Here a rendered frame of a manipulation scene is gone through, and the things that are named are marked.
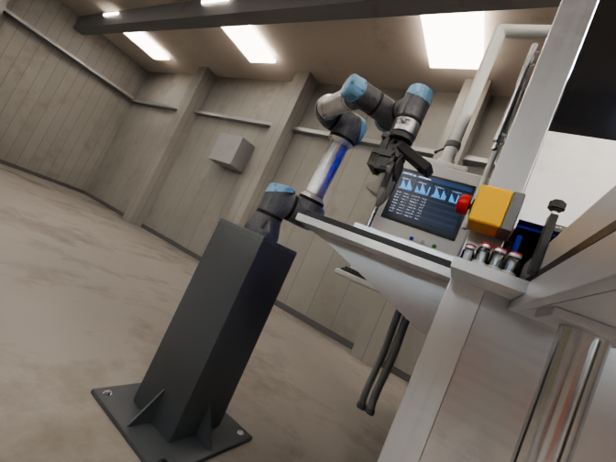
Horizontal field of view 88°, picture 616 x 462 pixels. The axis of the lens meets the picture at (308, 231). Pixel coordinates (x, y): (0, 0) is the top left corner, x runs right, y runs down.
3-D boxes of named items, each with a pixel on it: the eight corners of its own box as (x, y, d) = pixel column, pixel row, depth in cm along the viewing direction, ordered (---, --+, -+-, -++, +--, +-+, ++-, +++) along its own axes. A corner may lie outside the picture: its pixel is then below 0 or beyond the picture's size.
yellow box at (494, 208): (505, 241, 60) (519, 207, 61) (511, 231, 54) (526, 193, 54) (463, 228, 64) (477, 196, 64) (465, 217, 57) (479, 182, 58)
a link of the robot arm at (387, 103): (370, 99, 103) (390, 86, 92) (396, 117, 107) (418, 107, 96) (361, 120, 102) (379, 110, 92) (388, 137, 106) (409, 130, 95)
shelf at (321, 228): (472, 311, 123) (474, 305, 123) (492, 294, 62) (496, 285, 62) (361, 264, 146) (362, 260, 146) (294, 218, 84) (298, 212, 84)
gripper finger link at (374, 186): (361, 202, 89) (373, 172, 90) (380, 208, 86) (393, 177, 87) (357, 198, 86) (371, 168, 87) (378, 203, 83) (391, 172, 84)
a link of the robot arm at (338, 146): (280, 217, 141) (335, 105, 139) (308, 231, 146) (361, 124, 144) (285, 221, 130) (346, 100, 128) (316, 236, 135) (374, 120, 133)
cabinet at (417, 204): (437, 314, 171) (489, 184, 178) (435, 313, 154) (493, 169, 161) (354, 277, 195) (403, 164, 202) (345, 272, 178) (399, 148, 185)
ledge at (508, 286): (531, 307, 57) (534, 297, 57) (550, 302, 46) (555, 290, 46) (450, 277, 64) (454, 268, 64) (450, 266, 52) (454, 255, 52)
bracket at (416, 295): (430, 335, 74) (450, 284, 75) (429, 336, 72) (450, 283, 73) (310, 279, 90) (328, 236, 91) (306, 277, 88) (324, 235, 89)
